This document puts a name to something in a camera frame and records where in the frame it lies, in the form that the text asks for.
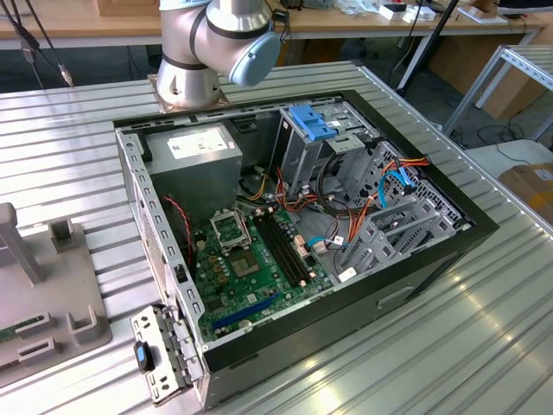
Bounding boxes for blue plastic drive latch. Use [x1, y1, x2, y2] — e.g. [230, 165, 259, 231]
[288, 105, 338, 143]

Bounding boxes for black stand pole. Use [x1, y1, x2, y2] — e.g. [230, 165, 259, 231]
[395, 0, 460, 93]

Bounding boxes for square grey chipset chip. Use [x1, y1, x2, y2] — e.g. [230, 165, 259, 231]
[228, 252, 264, 278]

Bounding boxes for short blue data wire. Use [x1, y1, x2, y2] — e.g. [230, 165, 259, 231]
[307, 235, 346, 250]

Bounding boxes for black RAM slot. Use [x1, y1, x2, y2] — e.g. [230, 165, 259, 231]
[252, 217, 301, 288]
[257, 215, 306, 286]
[267, 213, 315, 282]
[263, 214, 310, 284]

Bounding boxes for grey metal disk bay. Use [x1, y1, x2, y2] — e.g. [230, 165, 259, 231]
[334, 202, 461, 282]

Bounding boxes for blue expansion slot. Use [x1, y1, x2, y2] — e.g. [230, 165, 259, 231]
[210, 292, 280, 329]

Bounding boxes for orange power wire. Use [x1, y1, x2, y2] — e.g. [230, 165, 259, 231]
[347, 155, 431, 243]

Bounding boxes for grey parts rack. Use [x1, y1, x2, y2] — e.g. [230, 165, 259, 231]
[0, 202, 113, 390]

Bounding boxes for brown square base plate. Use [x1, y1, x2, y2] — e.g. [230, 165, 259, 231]
[147, 73, 230, 114]

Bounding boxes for light wooden desk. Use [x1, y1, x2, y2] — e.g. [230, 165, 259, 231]
[276, 0, 548, 90]
[0, 0, 165, 51]

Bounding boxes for black open PC case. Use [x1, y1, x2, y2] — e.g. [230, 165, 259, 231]
[112, 88, 501, 412]

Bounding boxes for grey metal drive cage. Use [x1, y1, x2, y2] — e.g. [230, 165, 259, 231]
[276, 101, 381, 204]

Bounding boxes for small white box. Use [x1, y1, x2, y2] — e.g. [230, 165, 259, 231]
[404, 4, 437, 23]

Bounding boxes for orange black wire bundle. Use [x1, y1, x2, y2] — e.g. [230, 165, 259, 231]
[235, 166, 372, 217]

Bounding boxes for white box with black lid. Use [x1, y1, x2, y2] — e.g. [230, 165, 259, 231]
[378, 3, 410, 22]

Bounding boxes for green RAM stick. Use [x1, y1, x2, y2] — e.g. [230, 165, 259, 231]
[0, 319, 31, 347]

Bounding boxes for green motherboard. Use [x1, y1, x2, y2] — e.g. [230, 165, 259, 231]
[189, 202, 336, 342]

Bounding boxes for brown cardboard box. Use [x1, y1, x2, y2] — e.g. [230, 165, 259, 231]
[427, 36, 532, 87]
[496, 162, 553, 226]
[474, 64, 545, 120]

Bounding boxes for CPU socket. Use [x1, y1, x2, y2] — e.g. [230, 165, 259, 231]
[209, 207, 252, 254]

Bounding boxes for yellow black power wires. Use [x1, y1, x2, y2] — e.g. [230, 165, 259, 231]
[237, 166, 277, 204]

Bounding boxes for grey metal slot bracket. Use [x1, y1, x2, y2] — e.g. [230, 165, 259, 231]
[130, 304, 204, 406]

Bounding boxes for red black fan wire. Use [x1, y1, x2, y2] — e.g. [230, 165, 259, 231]
[162, 195, 194, 265]

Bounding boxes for grey power supply unit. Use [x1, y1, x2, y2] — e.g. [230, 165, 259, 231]
[144, 123, 244, 226]

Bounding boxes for long blue data wire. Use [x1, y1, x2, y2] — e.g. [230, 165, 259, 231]
[378, 169, 416, 209]

